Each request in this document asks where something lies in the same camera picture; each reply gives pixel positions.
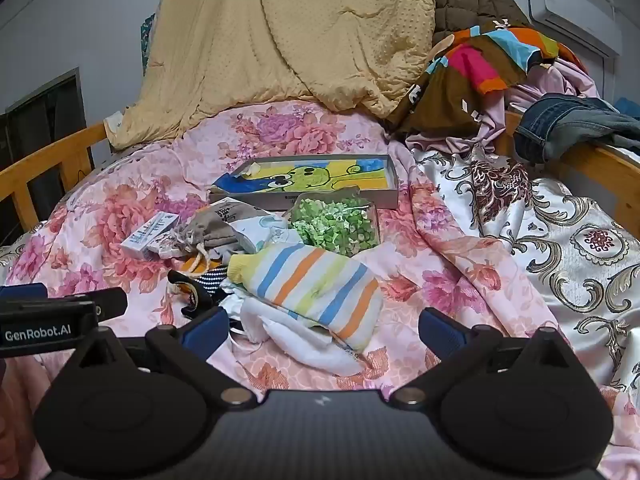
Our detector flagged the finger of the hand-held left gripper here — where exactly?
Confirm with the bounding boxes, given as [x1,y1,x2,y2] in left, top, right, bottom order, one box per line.
[94,287,129,320]
[0,282,49,302]

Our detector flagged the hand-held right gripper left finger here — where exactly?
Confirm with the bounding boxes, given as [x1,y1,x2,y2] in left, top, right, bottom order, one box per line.
[75,306,253,406]

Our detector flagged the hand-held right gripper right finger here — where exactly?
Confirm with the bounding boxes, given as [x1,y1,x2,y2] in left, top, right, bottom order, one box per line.
[390,306,573,408]

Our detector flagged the black and white striped sock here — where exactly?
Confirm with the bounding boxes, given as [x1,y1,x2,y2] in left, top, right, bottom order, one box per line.
[167,266,228,321]

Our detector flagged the white knit glove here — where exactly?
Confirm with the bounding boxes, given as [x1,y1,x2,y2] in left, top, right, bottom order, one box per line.
[220,292,366,376]

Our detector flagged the pastel striped sock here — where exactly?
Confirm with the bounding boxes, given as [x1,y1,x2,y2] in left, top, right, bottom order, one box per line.
[227,242,383,352]

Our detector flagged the grey tray with cartoon picture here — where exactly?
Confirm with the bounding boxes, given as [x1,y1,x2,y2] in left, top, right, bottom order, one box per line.
[207,154,399,211]

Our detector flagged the white box with blue print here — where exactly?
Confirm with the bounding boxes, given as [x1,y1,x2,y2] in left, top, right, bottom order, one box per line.
[120,211,181,261]

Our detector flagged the white and blue packet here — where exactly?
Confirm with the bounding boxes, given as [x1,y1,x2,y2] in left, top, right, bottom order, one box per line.
[230,215,301,256]

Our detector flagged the gold patterned satin sheet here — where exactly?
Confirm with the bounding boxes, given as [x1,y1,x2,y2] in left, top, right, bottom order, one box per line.
[407,145,640,391]

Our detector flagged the clear container of green pieces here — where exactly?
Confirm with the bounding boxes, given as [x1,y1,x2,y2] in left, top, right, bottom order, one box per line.
[285,186,381,257]

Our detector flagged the dark window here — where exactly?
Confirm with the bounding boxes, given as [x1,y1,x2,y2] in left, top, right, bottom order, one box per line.
[0,69,97,181]

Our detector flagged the pink floral bedsheet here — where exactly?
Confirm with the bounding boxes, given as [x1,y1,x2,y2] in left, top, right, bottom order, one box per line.
[0,100,640,480]

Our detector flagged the colourful patterned brown cloth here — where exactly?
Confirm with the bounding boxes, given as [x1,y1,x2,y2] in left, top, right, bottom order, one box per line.
[385,20,588,141]

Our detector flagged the blue jeans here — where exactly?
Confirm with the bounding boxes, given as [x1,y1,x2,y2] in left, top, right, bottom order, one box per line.
[515,94,640,163]

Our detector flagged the teal patterned cloth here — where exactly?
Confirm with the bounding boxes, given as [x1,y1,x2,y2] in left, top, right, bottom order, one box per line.
[140,12,157,73]

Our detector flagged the pale pink garment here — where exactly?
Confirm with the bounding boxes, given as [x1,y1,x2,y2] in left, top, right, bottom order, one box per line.
[405,57,601,156]

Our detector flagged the yellow dotted blanket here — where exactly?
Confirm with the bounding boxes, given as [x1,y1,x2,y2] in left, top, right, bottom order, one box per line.
[107,0,436,151]

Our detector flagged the white air conditioner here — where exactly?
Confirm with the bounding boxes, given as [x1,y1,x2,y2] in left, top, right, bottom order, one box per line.
[527,0,623,58]

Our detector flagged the grey drawstring pouch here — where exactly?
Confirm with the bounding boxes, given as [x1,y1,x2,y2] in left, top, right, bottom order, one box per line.
[172,205,251,271]

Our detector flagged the wooden bed frame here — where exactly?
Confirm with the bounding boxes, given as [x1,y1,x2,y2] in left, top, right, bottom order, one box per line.
[0,110,640,241]

